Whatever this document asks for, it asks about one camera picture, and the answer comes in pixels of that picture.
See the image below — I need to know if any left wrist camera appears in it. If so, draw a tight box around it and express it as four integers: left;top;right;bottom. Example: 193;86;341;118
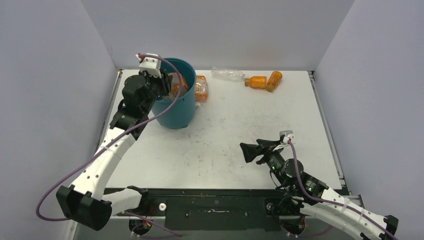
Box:
135;53;162;78

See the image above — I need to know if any large orange tea bottle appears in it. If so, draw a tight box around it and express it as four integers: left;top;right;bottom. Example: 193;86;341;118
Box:
164;72;190;101

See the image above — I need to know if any clear crushed bottle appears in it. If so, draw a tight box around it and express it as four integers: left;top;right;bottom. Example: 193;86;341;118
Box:
210;66;245;83

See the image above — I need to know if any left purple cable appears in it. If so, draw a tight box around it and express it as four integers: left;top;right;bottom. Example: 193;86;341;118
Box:
35;53;184;239

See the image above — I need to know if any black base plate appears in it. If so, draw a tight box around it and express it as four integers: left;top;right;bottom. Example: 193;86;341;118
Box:
102;187;316;232

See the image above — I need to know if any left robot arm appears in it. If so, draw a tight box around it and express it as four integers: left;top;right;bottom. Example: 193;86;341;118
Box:
55;69;173;231

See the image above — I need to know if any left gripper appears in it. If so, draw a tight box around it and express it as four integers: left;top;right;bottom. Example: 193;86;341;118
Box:
138;68;171;114

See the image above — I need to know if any orange juice bottle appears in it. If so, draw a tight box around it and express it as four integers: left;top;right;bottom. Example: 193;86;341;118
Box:
266;71;283;93
244;76;267;90

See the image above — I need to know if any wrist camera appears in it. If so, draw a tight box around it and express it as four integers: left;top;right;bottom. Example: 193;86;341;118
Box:
279;130;294;144
135;53;162;78

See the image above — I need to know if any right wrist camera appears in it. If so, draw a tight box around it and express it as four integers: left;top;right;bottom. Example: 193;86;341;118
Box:
279;130;294;144

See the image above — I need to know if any aluminium frame rail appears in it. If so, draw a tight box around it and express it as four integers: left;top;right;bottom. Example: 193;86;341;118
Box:
307;71;364;207

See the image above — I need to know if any teal plastic bin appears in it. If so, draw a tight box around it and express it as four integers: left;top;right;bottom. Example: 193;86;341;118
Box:
151;57;196;129

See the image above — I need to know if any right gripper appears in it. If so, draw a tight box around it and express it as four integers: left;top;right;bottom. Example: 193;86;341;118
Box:
239;139;289;187

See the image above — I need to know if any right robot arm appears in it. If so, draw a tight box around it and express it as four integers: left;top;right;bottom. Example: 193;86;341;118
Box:
239;131;399;240

